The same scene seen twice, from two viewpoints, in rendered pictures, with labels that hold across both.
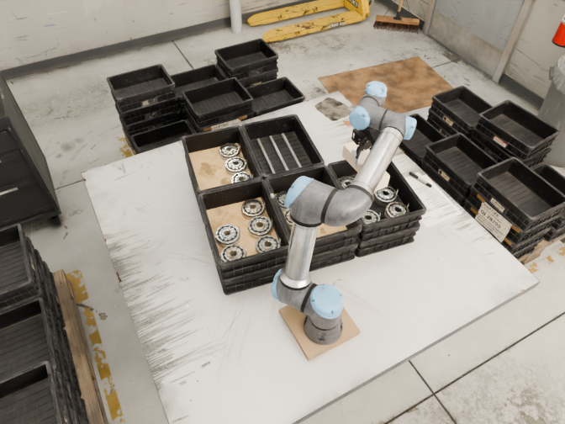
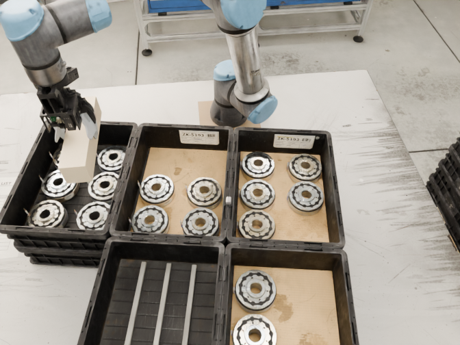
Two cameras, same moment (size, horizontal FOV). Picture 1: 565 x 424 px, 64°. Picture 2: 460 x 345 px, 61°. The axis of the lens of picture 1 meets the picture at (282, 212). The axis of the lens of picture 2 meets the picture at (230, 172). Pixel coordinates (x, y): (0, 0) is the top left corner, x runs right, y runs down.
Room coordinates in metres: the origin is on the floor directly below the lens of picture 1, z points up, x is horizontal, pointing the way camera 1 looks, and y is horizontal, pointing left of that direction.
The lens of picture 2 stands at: (1.84, 0.27, 1.80)
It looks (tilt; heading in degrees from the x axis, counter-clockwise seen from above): 53 degrees down; 203
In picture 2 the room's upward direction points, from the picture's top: straight up
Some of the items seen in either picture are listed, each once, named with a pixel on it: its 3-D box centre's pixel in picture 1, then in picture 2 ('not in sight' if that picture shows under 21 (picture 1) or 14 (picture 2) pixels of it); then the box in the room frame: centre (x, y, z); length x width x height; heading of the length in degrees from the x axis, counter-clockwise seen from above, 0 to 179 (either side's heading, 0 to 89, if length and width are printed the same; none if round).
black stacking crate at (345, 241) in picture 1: (310, 211); (179, 187); (1.29, -0.12, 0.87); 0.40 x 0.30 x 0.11; 20
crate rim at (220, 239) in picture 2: (311, 204); (177, 177); (1.29, -0.12, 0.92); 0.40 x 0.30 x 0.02; 20
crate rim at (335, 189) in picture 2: (243, 220); (283, 183); (1.19, 0.16, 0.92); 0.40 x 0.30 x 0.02; 20
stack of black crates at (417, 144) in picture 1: (414, 146); not in sight; (2.44, -0.93, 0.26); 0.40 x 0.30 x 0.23; 29
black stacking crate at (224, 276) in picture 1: (244, 228); (281, 192); (1.19, 0.16, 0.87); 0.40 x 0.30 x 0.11; 20
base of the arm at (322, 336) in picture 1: (324, 320); (228, 105); (0.82, -0.17, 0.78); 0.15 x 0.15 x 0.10
